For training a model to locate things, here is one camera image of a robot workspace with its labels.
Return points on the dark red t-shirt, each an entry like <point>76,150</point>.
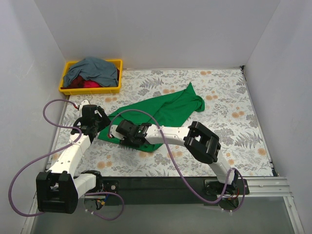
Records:
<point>75,77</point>

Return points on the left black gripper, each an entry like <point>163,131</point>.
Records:
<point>102,117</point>

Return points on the grey-blue t-shirt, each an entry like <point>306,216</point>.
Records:
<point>94,62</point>

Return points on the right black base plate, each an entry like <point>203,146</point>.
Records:
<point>214,187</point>

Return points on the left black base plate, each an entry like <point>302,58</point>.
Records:
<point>108,186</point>

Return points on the floral patterned table mat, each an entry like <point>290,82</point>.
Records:
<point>218,99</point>

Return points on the magenta t-shirt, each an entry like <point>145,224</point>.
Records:
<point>91,84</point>

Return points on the aluminium frame rail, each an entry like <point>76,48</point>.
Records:
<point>169,205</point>

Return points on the green t-shirt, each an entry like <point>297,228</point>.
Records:
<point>170,110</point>

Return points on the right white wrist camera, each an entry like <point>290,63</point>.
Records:
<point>114,134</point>

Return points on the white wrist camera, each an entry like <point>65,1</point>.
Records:
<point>114,134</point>
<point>80,106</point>

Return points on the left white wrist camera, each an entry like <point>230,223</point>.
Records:
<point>80,106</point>

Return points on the yellow plastic bin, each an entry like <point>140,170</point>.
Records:
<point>92,91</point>

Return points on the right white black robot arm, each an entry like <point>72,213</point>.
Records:
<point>201,143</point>

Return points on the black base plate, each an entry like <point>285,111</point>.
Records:
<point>108,186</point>
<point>214,187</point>

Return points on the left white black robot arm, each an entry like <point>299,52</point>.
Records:
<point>58,190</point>

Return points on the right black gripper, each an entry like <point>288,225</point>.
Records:
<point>124,127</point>

